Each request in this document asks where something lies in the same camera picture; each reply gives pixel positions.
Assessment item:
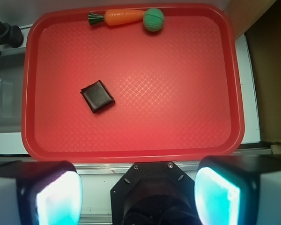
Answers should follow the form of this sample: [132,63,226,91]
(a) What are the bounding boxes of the brown cardboard panel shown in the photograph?
[245,0,281,154]

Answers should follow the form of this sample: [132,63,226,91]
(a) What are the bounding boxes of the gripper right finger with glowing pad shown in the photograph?
[194,155,281,225]

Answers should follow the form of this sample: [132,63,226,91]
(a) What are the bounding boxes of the grey toy sink basin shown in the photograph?
[0,52,25,133]

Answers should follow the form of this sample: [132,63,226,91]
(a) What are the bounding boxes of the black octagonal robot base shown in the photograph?
[110,162,201,225]

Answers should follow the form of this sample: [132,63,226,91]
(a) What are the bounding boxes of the orange plastic toy carrot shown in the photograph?
[88,9,145,26]

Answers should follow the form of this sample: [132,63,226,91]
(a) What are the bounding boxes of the green golf ball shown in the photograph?
[143,8,164,32]

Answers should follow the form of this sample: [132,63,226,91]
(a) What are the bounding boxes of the black folded leather wallet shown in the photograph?
[80,80,115,113]

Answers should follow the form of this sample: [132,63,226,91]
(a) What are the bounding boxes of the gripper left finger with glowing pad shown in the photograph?
[0,161,82,225]

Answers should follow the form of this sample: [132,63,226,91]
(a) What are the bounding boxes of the red plastic tray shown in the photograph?
[21,3,244,163]

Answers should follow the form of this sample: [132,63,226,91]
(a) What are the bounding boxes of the black faucet knob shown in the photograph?
[7,25,24,48]

